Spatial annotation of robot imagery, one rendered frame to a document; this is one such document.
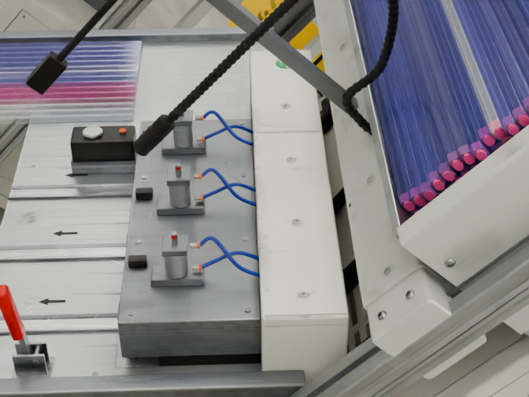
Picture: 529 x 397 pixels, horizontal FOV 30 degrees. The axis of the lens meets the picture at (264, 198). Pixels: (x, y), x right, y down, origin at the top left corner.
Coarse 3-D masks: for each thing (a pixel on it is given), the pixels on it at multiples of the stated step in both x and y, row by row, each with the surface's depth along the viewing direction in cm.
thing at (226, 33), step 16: (0, 32) 146; (16, 32) 146; (32, 32) 146; (48, 32) 146; (64, 32) 146; (96, 32) 146; (112, 32) 146; (128, 32) 146; (144, 32) 146; (160, 32) 146; (176, 32) 146; (192, 32) 146; (208, 32) 146; (224, 32) 146; (240, 32) 146
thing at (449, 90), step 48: (384, 0) 109; (432, 0) 100; (480, 0) 93; (528, 0) 87; (432, 48) 96; (480, 48) 89; (528, 48) 83; (384, 96) 98; (432, 96) 90; (480, 96) 84; (528, 96) 80; (432, 144) 86; (480, 144) 81; (432, 192) 83
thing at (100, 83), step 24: (0, 48) 142; (24, 48) 142; (48, 48) 142; (96, 48) 142; (120, 48) 142; (0, 72) 137; (24, 72) 137; (72, 72) 137; (96, 72) 137; (120, 72) 137; (0, 96) 132; (24, 96) 132; (48, 96) 132; (72, 96) 132; (96, 96) 132; (120, 96) 132; (0, 120) 128; (24, 120) 129; (48, 120) 129; (72, 120) 129; (96, 120) 129; (120, 120) 129
